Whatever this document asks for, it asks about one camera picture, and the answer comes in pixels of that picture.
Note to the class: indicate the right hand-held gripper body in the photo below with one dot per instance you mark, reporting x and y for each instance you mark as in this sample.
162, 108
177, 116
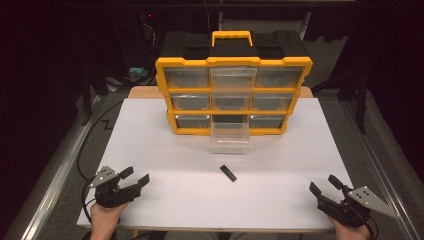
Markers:
353, 208

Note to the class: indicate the person's right hand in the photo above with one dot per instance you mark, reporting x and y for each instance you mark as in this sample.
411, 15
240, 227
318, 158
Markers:
353, 233

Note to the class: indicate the black device with red light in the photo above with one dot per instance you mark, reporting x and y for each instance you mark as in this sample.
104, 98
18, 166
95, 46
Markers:
149, 30

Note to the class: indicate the white board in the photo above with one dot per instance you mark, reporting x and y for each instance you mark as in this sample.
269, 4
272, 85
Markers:
166, 193

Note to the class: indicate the person's left hand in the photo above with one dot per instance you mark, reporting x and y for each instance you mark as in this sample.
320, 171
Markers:
104, 220

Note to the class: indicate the grid of clear drawers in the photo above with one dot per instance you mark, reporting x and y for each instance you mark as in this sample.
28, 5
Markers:
186, 101

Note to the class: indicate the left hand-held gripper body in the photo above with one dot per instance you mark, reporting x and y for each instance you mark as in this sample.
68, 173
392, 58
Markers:
111, 195

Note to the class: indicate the black metal stand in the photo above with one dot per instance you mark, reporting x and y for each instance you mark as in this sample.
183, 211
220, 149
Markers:
360, 96
87, 96

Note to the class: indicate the small black rectangular block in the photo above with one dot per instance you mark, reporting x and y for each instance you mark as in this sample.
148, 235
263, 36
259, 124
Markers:
228, 173

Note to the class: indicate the clear plastic drawer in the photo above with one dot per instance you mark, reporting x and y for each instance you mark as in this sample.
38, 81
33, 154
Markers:
230, 140

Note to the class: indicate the teal object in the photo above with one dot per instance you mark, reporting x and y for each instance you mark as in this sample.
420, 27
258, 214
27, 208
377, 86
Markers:
138, 72

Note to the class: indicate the aluminium rail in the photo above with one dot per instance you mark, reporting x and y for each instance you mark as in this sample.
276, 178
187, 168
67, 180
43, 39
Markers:
53, 186
383, 166

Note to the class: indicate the yellow and black organizer cabinet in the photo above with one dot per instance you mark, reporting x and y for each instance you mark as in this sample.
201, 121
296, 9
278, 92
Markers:
233, 50

